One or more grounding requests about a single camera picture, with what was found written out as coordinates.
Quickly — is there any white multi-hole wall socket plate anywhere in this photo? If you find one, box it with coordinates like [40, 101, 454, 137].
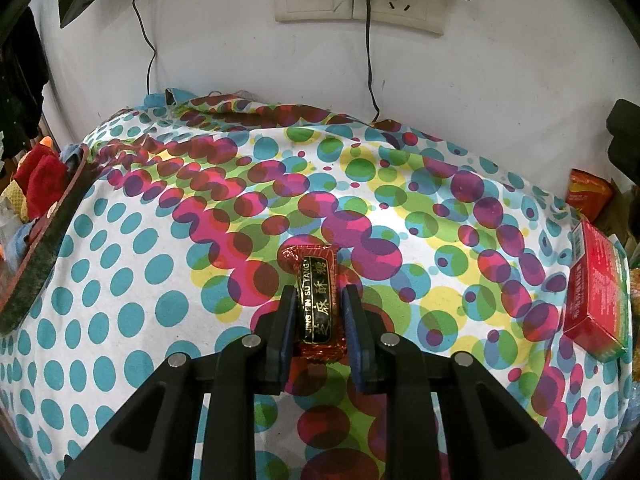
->
[351, 0, 445, 37]

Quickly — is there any dark cloth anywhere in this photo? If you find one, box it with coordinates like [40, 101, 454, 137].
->
[0, 10, 51, 171]

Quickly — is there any thin black adapter cable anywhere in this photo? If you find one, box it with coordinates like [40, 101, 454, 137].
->
[362, 0, 381, 123]

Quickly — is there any red snack packet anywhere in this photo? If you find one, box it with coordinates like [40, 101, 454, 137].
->
[566, 169, 616, 223]

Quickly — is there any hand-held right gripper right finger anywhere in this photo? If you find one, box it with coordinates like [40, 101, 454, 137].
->
[341, 284, 581, 480]

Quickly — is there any red and green box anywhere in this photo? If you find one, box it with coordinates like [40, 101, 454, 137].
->
[562, 219, 633, 362]

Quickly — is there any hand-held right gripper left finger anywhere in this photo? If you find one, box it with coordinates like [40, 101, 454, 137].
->
[60, 285, 298, 480]

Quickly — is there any black monitor cable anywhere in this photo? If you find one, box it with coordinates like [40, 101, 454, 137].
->
[131, 0, 157, 97]

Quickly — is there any red candy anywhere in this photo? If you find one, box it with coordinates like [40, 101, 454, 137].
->
[280, 243, 351, 361]

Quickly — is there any black clamp mount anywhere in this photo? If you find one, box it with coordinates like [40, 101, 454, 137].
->
[606, 99, 640, 186]

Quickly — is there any polka dot cloth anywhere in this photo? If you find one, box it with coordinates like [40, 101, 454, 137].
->
[0, 89, 633, 480]

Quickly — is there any brown paper bag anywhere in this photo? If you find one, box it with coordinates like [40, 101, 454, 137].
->
[597, 177, 636, 248]

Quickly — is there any brown rimmed basket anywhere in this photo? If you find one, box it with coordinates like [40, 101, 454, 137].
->
[0, 144, 97, 335]

